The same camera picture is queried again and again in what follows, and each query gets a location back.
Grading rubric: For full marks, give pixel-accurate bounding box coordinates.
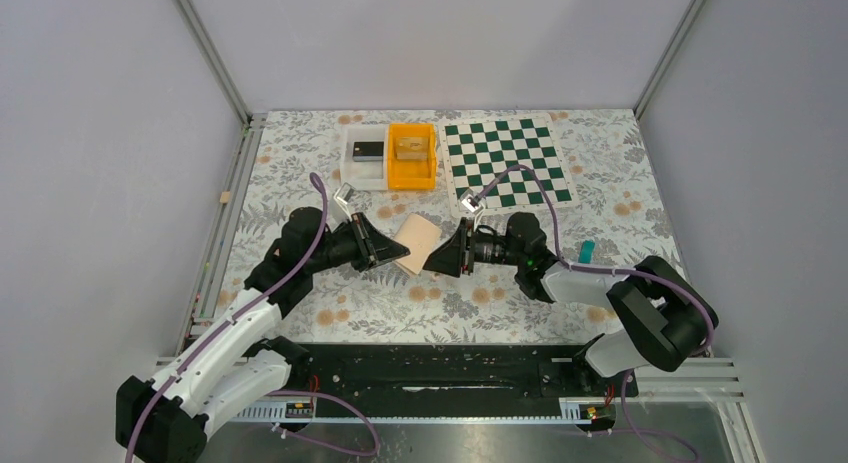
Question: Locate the teal card on table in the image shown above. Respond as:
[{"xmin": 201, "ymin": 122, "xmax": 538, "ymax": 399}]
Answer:
[{"xmin": 577, "ymin": 240, "xmax": 596, "ymax": 264}]

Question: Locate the black box in white bin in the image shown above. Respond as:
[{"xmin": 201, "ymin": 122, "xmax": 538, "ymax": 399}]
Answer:
[{"xmin": 351, "ymin": 140, "xmax": 385, "ymax": 163}]

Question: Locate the wooden block in orange bin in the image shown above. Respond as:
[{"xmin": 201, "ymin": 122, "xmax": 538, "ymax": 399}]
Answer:
[{"xmin": 394, "ymin": 136, "xmax": 429, "ymax": 161}]

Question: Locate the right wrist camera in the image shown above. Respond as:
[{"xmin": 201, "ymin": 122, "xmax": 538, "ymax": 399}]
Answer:
[{"xmin": 459, "ymin": 189, "xmax": 486, "ymax": 227}]

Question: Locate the floral table cloth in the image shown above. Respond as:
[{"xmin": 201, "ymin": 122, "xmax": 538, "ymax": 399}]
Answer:
[{"xmin": 215, "ymin": 108, "xmax": 700, "ymax": 347}]

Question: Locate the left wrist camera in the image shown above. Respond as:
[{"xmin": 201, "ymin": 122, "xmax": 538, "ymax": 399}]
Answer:
[{"xmin": 328, "ymin": 183, "xmax": 355, "ymax": 224}]

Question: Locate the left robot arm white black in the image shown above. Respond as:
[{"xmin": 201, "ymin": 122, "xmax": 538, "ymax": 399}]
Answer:
[{"xmin": 115, "ymin": 207, "xmax": 410, "ymax": 462}]

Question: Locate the slotted cable duct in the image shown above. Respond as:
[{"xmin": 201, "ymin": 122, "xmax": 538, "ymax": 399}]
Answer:
[{"xmin": 231, "ymin": 397, "xmax": 598, "ymax": 426}]

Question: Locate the white plastic bin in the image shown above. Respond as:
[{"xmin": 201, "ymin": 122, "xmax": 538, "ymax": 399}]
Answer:
[{"xmin": 340, "ymin": 124, "xmax": 388, "ymax": 191}]

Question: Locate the beige leather card holder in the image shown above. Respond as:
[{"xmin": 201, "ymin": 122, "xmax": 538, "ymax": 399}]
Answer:
[{"xmin": 394, "ymin": 213, "xmax": 442, "ymax": 275}]

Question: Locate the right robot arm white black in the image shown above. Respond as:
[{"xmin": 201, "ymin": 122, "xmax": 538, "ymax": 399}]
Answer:
[{"xmin": 424, "ymin": 212, "xmax": 718, "ymax": 378}]

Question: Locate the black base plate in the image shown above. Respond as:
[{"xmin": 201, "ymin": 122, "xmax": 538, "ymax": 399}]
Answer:
[{"xmin": 284, "ymin": 343, "xmax": 638, "ymax": 420}]

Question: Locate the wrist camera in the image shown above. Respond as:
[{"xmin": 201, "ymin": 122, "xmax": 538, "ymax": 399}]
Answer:
[
  {"xmin": 328, "ymin": 183, "xmax": 355, "ymax": 224},
  {"xmin": 459, "ymin": 189, "xmax": 486, "ymax": 227}
]

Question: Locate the orange plastic bin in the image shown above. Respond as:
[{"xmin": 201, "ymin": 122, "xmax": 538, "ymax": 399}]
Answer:
[{"xmin": 387, "ymin": 123, "xmax": 437, "ymax": 191}]

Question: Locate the green white chessboard mat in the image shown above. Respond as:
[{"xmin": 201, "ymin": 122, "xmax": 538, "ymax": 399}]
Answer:
[{"xmin": 437, "ymin": 113, "xmax": 579, "ymax": 217}]

